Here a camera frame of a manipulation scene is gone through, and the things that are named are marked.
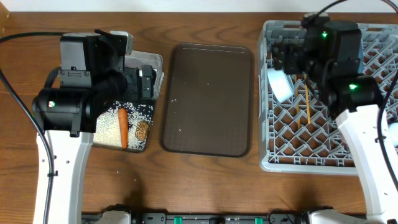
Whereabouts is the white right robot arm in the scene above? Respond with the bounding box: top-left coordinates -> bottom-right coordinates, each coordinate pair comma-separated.
271,13 -> 397,223

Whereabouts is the black waste tray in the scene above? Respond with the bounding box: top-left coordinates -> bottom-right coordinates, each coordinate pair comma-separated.
93,99 -> 155,154

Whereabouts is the clear plastic bin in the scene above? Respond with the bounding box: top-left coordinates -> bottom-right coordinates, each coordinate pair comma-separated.
124,50 -> 164,100

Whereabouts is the light blue cup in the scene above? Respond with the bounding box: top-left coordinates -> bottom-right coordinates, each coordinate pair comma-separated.
388,122 -> 398,147

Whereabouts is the light blue bowl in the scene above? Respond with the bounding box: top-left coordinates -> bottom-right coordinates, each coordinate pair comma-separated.
267,68 -> 294,103

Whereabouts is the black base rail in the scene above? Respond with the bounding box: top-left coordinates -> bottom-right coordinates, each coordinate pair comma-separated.
81,212 -> 309,224

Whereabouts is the brown serving tray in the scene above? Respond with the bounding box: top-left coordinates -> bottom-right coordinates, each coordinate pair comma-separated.
160,43 -> 254,158

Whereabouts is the wooden chopstick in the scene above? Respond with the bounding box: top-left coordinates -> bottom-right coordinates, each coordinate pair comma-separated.
304,73 -> 311,124
295,75 -> 301,129

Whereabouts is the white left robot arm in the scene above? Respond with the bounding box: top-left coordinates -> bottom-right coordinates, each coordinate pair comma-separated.
32,30 -> 164,223

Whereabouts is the white rice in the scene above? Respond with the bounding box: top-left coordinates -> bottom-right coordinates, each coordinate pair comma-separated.
93,101 -> 155,152

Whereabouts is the grey dishwasher rack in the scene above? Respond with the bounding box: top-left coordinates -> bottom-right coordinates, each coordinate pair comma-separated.
257,20 -> 397,175

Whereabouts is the brown mushroom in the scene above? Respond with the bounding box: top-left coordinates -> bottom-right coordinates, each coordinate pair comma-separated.
135,121 -> 149,141

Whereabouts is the orange carrot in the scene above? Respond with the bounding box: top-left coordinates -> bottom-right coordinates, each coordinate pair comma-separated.
118,108 -> 128,149

